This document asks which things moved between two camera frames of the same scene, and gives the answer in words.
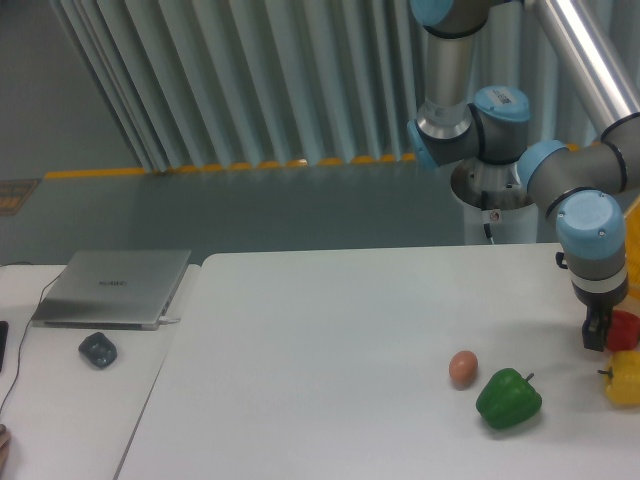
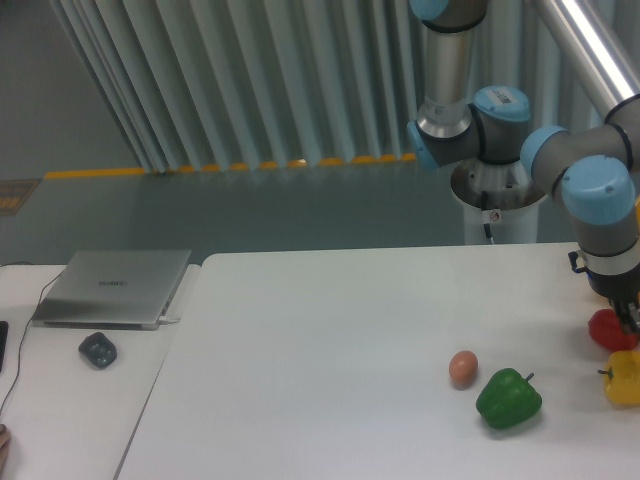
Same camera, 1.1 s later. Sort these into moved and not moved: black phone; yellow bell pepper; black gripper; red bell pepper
Moved: black gripper
Not moved: red bell pepper; yellow bell pepper; black phone
